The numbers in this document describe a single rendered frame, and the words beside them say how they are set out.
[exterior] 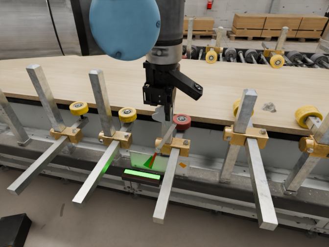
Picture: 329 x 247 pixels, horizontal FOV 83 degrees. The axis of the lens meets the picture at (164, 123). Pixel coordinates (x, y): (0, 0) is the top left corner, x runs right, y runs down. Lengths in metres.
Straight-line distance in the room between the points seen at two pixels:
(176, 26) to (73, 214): 1.50
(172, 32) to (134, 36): 0.19
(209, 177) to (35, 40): 0.76
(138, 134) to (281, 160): 0.74
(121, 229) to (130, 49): 1.37
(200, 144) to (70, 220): 1.12
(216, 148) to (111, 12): 0.86
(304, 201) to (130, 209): 1.11
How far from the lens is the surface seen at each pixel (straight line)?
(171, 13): 0.43
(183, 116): 0.82
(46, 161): 0.87
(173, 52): 0.45
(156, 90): 0.49
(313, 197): 0.97
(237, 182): 0.87
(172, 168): 0.65
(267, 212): 0.51
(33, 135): 1.40
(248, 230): 1.60
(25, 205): 1.90
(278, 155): 1.07
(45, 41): 0.27
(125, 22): 0.25
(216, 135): 0.95
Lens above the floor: 1.36
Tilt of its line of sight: 37 degrees down
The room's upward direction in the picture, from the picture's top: straight up
